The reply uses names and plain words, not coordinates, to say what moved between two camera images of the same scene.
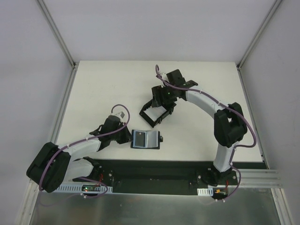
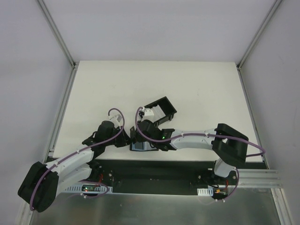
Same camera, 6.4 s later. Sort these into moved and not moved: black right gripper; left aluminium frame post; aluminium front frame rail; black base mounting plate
Moved: black right gripper
Not moved: black base mounting plate; left aluminium frame post; aluminium front frame rail
